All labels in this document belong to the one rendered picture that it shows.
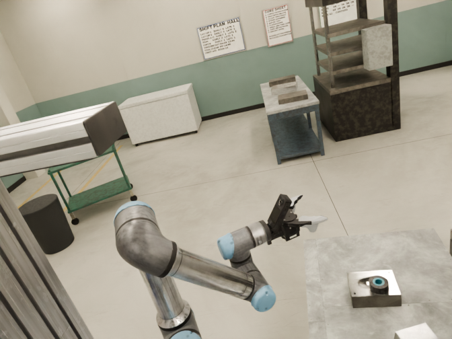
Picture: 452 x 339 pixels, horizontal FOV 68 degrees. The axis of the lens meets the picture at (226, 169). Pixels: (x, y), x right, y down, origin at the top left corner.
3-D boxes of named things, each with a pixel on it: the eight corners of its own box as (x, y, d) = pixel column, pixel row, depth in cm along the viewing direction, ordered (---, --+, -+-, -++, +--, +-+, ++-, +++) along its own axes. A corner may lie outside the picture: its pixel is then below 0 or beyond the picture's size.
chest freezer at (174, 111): (203, 122, 785) (192, 82, 747) (199, 132, 715) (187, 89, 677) (142, 135, 806) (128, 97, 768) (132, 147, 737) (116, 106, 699)
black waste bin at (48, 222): (31, 260, 413) (7, 218, 387) (52, 236, 456) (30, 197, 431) (67, 253, 406) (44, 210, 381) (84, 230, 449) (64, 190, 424)
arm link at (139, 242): (132, 234, 76) (286, 290, 98) (128, 212, 86) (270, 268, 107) (107, 276, 77) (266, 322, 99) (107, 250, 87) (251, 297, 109)
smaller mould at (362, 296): (353, 308, 151) (352, 296, 148) (348, 283, 164) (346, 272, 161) (401, 306, 146) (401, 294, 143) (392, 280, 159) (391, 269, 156)
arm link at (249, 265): (243, 298, 108) (236, 272, 103) (231, 276, 118) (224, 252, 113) (266, 288, 110) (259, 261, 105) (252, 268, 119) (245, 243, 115)
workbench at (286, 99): (276, 165, 485) (265, 105, 449) (268, 124, 656) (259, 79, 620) (326, 155, 475) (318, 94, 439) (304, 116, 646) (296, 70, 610)
